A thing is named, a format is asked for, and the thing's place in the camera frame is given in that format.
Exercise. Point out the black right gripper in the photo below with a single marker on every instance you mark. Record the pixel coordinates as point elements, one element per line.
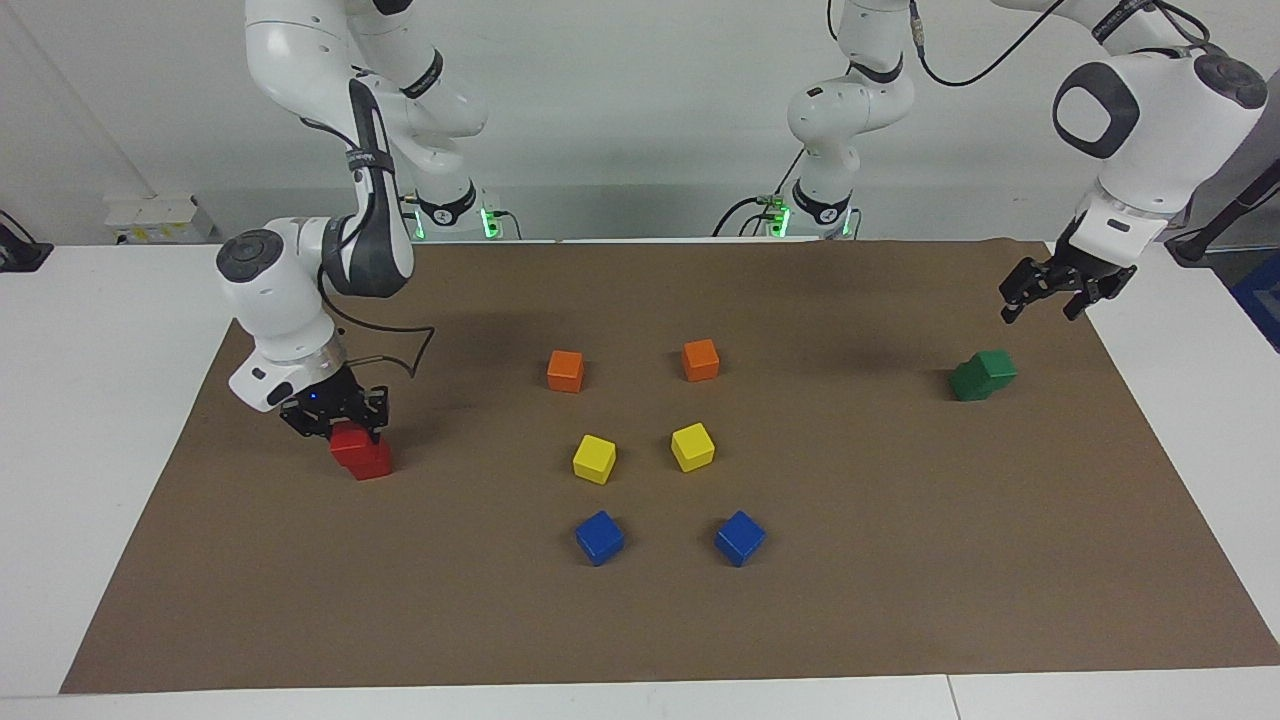
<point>340,402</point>

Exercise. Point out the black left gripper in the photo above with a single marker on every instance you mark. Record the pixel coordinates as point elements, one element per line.
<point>1075,272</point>

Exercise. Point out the red wooden cube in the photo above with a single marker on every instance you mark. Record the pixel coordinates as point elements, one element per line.
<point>350,442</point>
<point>375,466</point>

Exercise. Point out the green wooden cube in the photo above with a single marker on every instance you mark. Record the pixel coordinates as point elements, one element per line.
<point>993,367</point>
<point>966,386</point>

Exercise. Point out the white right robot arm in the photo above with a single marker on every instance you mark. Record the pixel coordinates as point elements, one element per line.
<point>275,300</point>

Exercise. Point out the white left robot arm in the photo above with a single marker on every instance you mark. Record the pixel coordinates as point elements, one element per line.
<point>1150,120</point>

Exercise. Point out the black stand with pole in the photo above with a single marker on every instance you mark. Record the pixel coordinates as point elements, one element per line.
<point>1190,247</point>

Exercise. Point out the blue crate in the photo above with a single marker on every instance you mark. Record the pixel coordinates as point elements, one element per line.
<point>1262,300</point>

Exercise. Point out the orange wooden cube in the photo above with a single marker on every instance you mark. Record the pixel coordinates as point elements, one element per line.
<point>701,360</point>
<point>565,371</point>

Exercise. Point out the yellow wooden cube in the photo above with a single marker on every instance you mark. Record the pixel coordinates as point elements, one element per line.
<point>692,447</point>
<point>594,459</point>

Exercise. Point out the blue wooden cube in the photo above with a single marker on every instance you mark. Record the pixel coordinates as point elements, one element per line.
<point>599,538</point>
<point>740,538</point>

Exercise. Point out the white power strip box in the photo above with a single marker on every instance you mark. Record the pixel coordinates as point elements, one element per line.
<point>160,218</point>

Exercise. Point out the brown paper table mat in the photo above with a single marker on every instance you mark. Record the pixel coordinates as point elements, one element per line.
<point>900,600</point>

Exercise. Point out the black clamp base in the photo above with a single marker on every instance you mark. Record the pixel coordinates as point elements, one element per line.
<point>20,255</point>

